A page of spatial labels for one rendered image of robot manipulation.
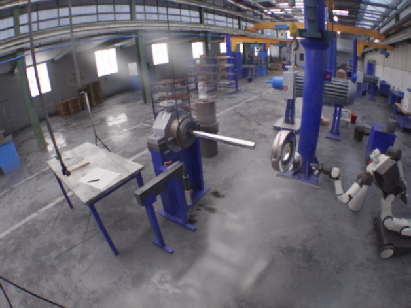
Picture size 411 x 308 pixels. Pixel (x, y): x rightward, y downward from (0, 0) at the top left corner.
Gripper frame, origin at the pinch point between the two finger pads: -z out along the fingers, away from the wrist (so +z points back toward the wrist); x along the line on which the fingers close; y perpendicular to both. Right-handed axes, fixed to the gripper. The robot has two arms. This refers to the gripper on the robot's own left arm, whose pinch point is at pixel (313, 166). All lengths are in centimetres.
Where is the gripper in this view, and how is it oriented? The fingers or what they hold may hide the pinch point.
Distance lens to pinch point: 209.7
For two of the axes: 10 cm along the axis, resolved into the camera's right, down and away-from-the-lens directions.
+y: -3.6, 9.3, -0.9
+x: -6.2, -3.1, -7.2
